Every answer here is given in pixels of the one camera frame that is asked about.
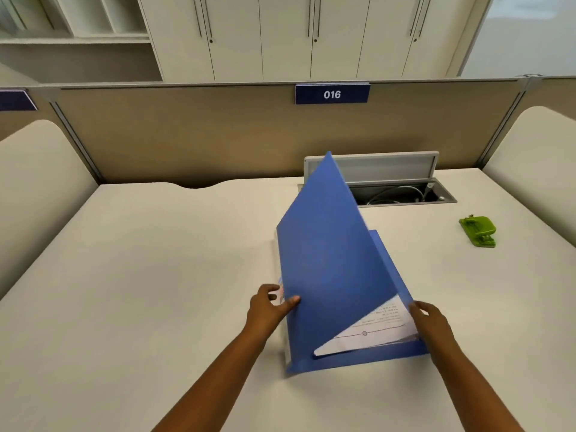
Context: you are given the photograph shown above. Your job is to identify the white cabinet with doors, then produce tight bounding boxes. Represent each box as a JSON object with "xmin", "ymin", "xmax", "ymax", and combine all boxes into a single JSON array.
[{"xmin": 136, "ymin": 0, "xmax": 497, "ymax": 84}]

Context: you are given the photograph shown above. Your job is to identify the white printed paper sheets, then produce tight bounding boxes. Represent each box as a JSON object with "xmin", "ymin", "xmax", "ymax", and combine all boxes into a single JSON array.
[{"xmin": 313, "ymin": 294, "xmax": 420, "ymax": 358}]

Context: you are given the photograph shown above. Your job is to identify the white cables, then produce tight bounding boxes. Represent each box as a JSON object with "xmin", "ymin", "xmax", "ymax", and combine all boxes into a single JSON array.
[{"xmin": 366, "ymin": 184, "xmax": 427, "ymax": 206}]

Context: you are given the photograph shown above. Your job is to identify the person's right forearm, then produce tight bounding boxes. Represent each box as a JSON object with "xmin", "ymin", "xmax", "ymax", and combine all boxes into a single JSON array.
[{"xmin": 430, "ymin": 343, "xmax": 527, "ymax": 432}]

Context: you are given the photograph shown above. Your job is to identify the person's left forearm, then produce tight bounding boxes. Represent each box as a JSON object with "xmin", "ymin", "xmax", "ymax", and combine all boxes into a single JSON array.
[{"xmin": 151, "ymin": 327, "xmax": 271, "ymax": 432}]

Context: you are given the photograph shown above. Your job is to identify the grey cable tray lid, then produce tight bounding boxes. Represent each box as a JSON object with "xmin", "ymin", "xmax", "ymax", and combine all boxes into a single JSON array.
[{"xmin": 304, "ymin": 151, "xmax": 440, "ymax": 188}]

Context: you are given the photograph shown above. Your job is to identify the beige desk partition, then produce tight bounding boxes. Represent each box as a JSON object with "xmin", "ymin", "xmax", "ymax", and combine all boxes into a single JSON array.
[{"xmin": 49, "ymin": 78, "xmax": 533, "ymax": 190}]

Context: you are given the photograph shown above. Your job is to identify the white open shelf unit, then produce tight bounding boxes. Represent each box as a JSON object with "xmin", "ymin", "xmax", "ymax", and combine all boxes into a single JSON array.
[{"xmin": 0, "ymin": 0, "xmax": 164, "ymax": 84}]

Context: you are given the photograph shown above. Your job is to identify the white rounded side panel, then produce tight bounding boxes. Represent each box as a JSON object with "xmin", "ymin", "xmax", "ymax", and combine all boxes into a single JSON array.
[
  {"xmin": 481, "ymin": 105, "xmax": 576, "ymax": 249},
  {"xmin": 0, "ymin": 119, "xmax": 100, "ymax": 300}
]

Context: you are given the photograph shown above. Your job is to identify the person's right hand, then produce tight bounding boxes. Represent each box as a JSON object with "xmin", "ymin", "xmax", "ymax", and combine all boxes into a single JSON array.
[{"xmin": 407, "ymin": 300, "xmax": 458, "ymax": 360}]

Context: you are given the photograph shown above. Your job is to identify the blue partition sign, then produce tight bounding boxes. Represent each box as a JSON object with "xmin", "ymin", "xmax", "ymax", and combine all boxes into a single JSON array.
[{"xmin": 0, "ymin": 88, "xmax": 39, "ymax": 112}]

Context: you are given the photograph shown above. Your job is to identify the blue number sign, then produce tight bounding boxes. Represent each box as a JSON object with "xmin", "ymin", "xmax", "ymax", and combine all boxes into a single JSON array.
[{"xmin": 295, "ymin": 83, "xmax": 371, "ymax": 106}]

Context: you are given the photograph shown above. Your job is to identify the blue paper folder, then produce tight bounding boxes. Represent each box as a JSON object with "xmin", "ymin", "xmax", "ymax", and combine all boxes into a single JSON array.
[{"xmin": 275, "ymin": 151, "xmax": 429, "ymax": 377}]

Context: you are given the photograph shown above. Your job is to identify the grey partition post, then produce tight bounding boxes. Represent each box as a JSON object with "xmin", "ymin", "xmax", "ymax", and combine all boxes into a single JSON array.
[
  {"xmin": 476, "ymin": 74, "xmax": 543, "ymax": 170},
  {"xmin": 40, "ymin": 84, "xmax": 105, "ymax": 186}
]

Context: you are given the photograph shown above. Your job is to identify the green hole punch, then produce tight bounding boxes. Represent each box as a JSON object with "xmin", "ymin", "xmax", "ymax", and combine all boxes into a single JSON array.
[{"xmin": 458, "ymin": 215, "xmax": 497, "ymax": 249}]

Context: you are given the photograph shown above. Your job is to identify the person's left hand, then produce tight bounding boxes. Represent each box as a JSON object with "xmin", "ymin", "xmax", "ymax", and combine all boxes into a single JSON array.
[{"xmin": 245, "ymin": 283, "xmax": 302, "ymax": 343}]

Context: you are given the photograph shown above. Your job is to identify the row of metal cabinet handles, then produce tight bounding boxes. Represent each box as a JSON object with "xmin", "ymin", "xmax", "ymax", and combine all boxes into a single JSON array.
[{"xmin": 193, "ymin": 0, "xmax": 434, "ymax": 44}]

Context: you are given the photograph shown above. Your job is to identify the grey desk cable tray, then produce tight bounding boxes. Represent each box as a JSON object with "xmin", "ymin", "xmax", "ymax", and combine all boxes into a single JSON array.
[{"xmin": 297, "ymin": 177, "xmax": 458, "ymax": 207}]

